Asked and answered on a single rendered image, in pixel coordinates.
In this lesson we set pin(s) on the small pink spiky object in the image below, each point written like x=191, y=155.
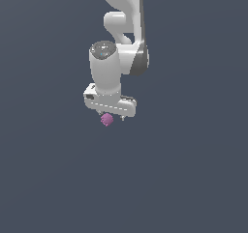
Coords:
x=107, y=119

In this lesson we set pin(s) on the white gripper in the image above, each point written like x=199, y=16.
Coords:
x=109, y=103

